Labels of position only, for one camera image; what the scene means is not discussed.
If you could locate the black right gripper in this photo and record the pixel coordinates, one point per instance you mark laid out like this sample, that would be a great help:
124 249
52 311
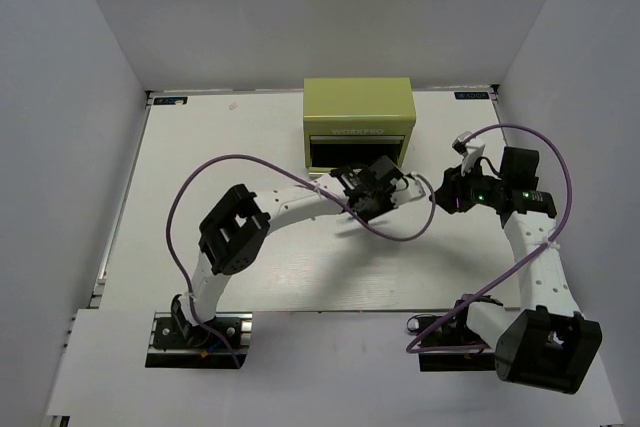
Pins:
454 188

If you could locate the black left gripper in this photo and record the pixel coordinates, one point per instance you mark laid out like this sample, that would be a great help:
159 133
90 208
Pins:
388 206

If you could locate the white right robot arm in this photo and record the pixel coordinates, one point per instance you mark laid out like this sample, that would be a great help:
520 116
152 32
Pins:
549 344

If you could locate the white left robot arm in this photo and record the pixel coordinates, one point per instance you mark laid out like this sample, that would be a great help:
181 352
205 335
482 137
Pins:
233 232

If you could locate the green metal drawer cabinet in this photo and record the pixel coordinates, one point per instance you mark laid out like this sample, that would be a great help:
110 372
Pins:
358 107

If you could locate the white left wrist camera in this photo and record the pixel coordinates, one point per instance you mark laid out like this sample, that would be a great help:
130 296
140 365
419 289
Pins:
415 189

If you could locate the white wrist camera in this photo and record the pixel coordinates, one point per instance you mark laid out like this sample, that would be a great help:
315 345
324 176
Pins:
415 189
471 148

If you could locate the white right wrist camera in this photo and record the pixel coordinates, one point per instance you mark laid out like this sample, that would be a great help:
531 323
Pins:
471 148

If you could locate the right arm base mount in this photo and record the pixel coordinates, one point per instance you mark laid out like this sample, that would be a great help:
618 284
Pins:
466 342

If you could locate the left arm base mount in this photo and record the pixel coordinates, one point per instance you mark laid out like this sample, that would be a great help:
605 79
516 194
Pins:
169 348

